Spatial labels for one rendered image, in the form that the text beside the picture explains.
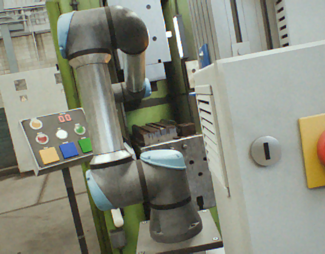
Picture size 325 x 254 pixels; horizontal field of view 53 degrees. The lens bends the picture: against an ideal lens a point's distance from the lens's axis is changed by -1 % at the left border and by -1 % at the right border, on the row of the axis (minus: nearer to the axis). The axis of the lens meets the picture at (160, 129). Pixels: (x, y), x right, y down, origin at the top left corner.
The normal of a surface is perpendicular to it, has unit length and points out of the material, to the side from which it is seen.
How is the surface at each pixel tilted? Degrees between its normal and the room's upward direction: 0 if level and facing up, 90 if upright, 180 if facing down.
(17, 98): 90
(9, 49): 90
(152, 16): 90
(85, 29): 86
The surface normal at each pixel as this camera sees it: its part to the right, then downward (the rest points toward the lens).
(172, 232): -0.15, -0.16
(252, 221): 0.01, 0.11
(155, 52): 0.22, 0.07
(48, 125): 0.43, -0.51
